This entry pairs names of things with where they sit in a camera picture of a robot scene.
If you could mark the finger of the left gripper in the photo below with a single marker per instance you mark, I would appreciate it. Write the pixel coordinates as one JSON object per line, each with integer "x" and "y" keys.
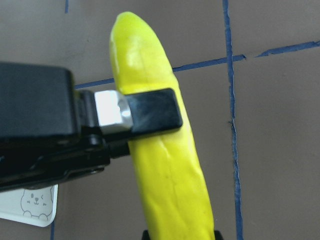
{"x": 118, "y": 149}
{"x": 137, "y": 114}

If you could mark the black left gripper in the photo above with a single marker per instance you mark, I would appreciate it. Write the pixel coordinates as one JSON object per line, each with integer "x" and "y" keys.
{"x": 49, "y": 132}

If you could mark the greenish yellow banana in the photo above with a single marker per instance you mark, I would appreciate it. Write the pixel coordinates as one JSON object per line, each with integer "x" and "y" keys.
{"x": 172, "y": 187}

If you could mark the white bear tray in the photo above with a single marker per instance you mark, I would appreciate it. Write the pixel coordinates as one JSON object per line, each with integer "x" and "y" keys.
{"x": 35, "y": 207}

